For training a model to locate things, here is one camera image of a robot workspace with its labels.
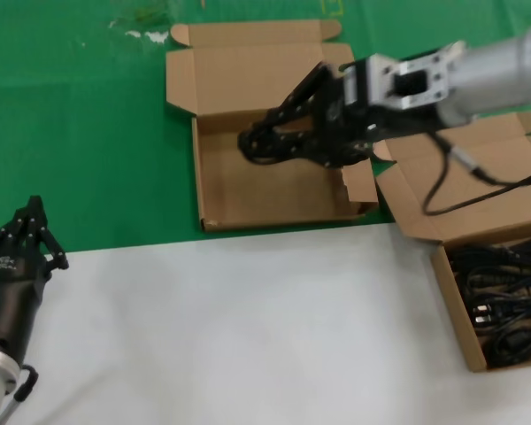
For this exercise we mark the green table cloth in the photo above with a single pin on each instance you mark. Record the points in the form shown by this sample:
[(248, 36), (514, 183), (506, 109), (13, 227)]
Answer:
[(93, 133)]

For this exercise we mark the open cardboard box with holes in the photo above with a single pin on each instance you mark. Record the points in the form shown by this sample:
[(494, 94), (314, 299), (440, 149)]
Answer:
[(248, 199)]

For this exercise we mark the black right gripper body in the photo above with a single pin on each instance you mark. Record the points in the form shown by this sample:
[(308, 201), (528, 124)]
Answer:
[(340, 115)]

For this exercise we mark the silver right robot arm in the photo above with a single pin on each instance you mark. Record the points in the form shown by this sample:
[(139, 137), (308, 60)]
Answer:
[(500, 75)]

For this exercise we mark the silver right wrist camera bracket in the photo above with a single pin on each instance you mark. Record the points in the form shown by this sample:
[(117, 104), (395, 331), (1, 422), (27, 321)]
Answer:
[(416, 79)]

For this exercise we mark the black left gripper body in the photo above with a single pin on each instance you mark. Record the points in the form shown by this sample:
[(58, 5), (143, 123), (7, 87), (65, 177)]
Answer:
[(13, 292)]

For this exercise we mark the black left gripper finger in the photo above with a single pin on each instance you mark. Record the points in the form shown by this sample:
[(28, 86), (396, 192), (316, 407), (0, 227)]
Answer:
[(48, 243), (13, 228)]

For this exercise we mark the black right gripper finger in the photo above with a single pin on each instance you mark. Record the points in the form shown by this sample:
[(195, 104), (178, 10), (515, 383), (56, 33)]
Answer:
[(318, 152), (292, 106)]

